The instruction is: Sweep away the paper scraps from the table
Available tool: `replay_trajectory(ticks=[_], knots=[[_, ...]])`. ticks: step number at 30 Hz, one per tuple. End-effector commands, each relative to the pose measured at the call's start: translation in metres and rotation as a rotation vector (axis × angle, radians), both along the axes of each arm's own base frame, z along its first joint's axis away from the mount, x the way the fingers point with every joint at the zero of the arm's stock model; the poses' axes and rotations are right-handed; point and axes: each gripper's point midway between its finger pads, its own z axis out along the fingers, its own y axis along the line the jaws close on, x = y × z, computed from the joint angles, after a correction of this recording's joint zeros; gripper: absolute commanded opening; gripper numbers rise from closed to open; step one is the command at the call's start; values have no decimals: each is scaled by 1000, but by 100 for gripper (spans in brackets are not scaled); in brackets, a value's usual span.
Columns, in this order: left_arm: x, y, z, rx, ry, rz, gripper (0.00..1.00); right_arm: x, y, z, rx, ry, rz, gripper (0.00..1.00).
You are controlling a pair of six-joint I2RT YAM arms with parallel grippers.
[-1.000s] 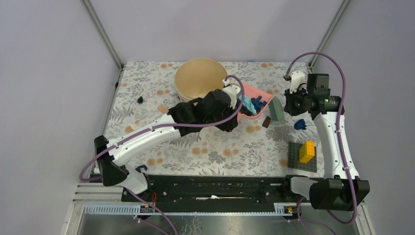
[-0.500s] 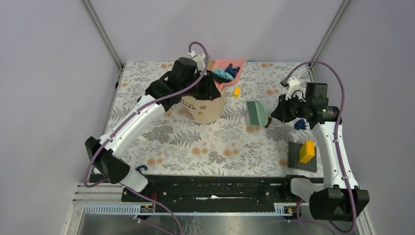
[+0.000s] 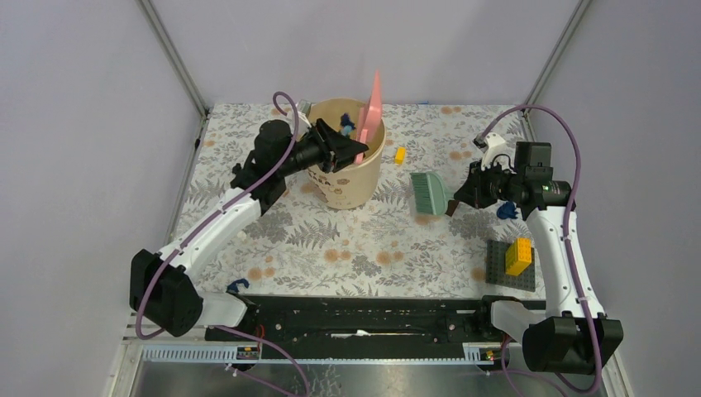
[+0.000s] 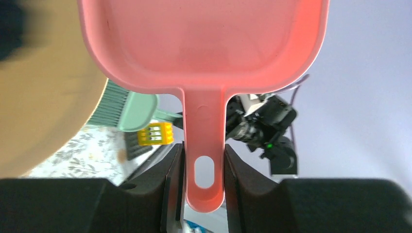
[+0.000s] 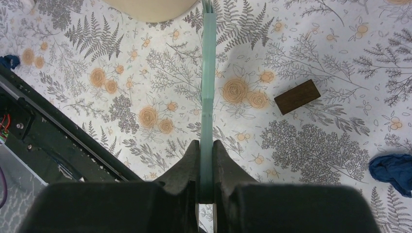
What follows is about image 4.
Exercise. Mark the grey lego baseplate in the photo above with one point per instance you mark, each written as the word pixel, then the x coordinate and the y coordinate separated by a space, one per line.
pixel 133 149

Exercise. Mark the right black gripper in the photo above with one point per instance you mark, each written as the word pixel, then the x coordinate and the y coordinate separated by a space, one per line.
pixel 264 126

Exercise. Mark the yellow lego brick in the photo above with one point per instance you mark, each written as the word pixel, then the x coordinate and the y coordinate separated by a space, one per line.
pixel 158 133

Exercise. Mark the pink plastic dustpan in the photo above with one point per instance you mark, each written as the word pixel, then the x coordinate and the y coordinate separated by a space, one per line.
pixel 203 52

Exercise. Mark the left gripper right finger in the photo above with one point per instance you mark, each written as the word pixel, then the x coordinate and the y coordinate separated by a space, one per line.
pixel 248 196

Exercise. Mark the green hand brush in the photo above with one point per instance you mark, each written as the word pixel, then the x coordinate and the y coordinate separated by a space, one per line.
pixel 128 111

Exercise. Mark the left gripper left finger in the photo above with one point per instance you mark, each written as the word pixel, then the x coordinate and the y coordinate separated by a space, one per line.
pixel 157 192

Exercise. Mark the beige plastic bucket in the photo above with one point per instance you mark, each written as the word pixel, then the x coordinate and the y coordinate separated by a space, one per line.
pixel 49 85

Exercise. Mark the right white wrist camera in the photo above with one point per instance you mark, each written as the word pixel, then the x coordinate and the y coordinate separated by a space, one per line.
pixel 252 102

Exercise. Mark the floral table cloth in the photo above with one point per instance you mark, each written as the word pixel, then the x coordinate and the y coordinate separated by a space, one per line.
pixel 94 152

